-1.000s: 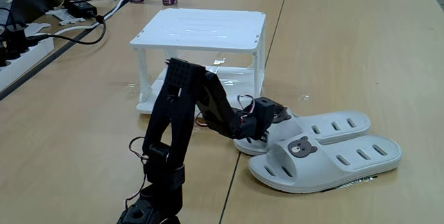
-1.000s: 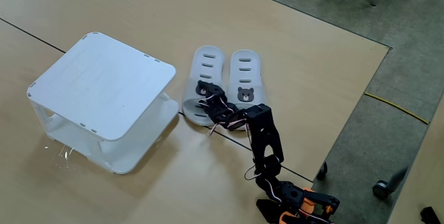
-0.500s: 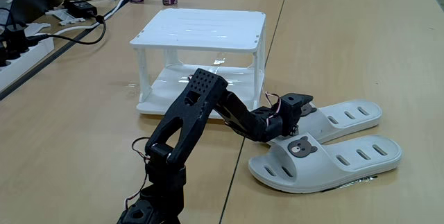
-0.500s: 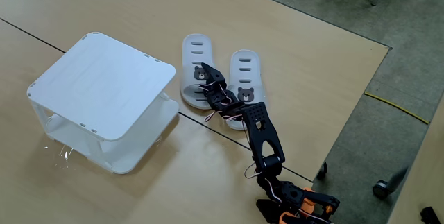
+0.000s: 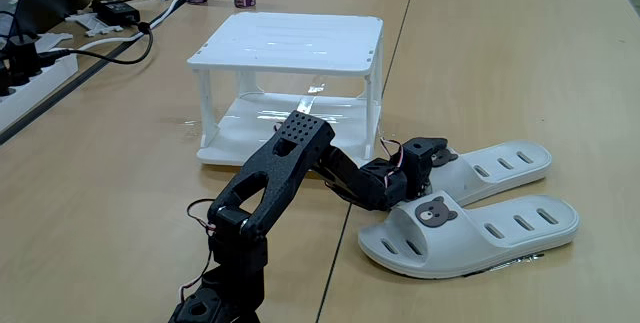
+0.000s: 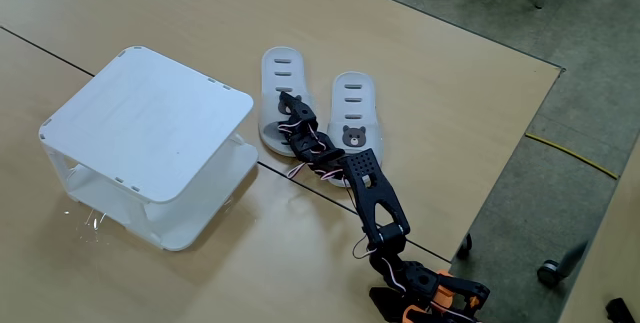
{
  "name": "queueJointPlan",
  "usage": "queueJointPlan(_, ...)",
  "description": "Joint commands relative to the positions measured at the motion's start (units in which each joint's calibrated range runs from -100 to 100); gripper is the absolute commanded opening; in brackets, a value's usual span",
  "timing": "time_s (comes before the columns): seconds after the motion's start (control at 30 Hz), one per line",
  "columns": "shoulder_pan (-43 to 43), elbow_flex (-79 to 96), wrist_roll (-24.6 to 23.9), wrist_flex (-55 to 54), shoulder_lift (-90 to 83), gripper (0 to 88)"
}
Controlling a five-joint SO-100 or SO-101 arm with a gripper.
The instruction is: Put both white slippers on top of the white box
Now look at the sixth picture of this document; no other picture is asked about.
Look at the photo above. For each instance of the black table caster wheel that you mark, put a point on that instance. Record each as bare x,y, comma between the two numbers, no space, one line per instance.
465,247

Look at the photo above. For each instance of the grey caster wheel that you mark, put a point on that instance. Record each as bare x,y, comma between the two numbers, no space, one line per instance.
548,273

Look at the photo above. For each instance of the white plastic open box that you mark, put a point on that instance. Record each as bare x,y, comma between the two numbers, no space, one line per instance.
150,123

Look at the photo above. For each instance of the black floor object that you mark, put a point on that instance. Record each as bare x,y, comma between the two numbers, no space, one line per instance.
620,311

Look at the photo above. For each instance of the white bear slipper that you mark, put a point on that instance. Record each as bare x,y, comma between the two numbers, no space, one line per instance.
353,105
282,70

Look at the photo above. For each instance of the black chair base leg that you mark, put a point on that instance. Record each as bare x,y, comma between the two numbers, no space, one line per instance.
574,259

